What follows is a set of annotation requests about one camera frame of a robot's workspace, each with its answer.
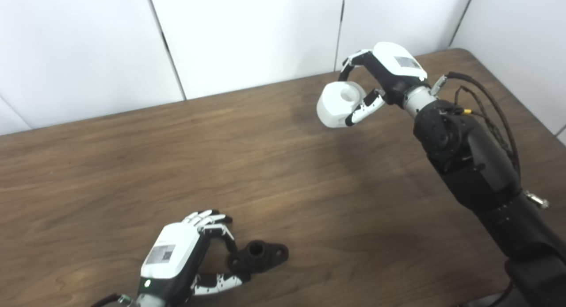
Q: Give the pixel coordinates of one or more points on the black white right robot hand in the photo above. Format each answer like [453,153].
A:
[395,66]

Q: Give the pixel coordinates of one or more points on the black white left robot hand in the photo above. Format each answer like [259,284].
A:
[170,254]

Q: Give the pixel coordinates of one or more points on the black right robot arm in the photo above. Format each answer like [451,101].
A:
[482,165]

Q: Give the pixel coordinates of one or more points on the black flanged holder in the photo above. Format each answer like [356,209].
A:
[265,258]

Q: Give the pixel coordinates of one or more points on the round white piece with holes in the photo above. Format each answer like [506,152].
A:
[334,108]

